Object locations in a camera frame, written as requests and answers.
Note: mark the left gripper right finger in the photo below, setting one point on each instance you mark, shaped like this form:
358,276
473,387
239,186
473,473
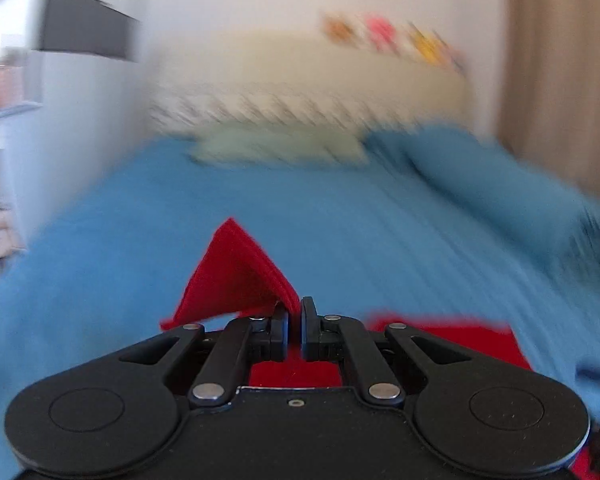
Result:
475,412

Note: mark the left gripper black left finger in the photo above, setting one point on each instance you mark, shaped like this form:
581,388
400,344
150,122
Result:
108,415

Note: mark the red knit garment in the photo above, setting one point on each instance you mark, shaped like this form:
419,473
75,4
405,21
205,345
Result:
294,418

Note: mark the blue bed sheet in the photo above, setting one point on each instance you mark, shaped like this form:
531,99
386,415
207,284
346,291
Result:
110,268

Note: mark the folded blue duvet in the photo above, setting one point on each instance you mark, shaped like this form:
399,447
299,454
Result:
554,223

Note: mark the green pillow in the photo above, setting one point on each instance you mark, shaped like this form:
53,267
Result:
279,145

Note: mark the beige curtain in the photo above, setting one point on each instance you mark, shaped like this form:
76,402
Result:
550,106

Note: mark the cream quilted headboard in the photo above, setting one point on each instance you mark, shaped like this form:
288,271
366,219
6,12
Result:
267,77

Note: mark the white grey wardrobe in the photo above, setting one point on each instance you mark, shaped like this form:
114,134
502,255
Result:
81,75

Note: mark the plush toys on headboard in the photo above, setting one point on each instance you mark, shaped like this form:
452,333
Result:
372,32

